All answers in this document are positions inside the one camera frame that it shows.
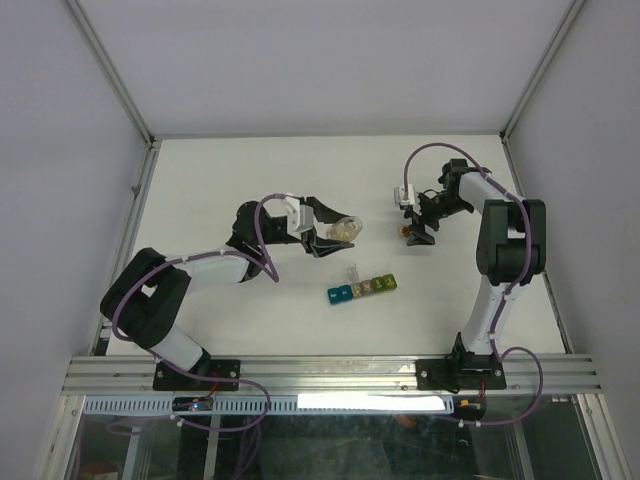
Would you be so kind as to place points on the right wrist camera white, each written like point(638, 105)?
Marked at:
point(404, 196)

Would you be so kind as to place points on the right aluminium frame post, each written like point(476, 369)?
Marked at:
point(552, 48)

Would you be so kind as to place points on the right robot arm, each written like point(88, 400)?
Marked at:
point(510, 252)

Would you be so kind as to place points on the aluminium frame post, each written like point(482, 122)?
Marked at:
point(90, 36)
point(552, 48)

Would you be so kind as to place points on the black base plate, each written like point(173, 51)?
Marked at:
point(444, 374)
point(223, 374)

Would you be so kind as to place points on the weekly pill organizer strip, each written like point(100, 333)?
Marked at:
point(358, 287)

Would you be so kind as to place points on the left aluminium frame post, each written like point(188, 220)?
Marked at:
point(90, 36)

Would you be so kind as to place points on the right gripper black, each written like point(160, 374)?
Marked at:
point(418, 235)

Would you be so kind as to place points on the white slotted cable duct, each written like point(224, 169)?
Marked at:
point(304, 404)

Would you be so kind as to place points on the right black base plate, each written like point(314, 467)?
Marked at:
point(444, 374)

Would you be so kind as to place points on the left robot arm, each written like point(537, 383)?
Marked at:
point(144, 301)

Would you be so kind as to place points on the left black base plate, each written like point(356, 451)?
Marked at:
point(223, 374)

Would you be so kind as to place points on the clear bottle yellow capsules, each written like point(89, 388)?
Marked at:
point(345, 230)

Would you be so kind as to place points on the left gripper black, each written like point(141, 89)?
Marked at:
point(319, 246)

